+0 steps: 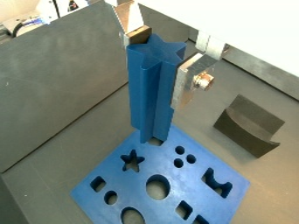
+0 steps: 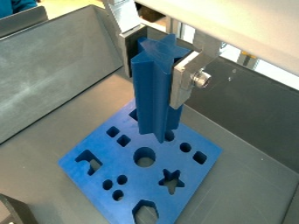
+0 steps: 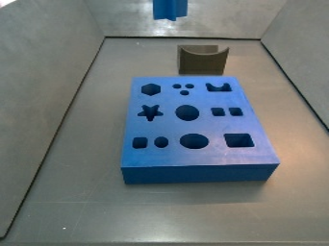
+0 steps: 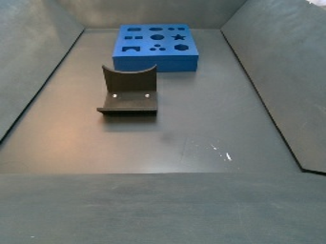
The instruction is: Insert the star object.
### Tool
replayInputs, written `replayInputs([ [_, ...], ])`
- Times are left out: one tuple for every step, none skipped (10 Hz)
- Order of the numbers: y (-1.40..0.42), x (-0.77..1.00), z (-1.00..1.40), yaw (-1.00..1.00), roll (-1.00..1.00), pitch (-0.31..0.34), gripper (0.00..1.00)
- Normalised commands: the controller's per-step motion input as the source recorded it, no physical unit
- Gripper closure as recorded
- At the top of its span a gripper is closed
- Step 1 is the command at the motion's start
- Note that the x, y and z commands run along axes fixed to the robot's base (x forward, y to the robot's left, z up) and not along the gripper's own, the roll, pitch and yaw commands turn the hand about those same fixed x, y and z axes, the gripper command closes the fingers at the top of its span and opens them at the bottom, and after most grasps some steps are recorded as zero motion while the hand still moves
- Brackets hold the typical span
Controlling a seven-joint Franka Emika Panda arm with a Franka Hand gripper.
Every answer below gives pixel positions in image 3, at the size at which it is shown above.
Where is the blue shape sorter block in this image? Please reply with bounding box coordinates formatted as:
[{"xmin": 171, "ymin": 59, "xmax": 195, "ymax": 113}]
[{"xmin": 120, "ymin": 76, "xmax": 279, "ymax": 185}]

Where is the dark grey curved holder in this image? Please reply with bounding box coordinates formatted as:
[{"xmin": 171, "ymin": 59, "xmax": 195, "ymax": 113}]
[{"xmin": 178, "ymin": 45, "xmax": 230, "ymax": 75}]

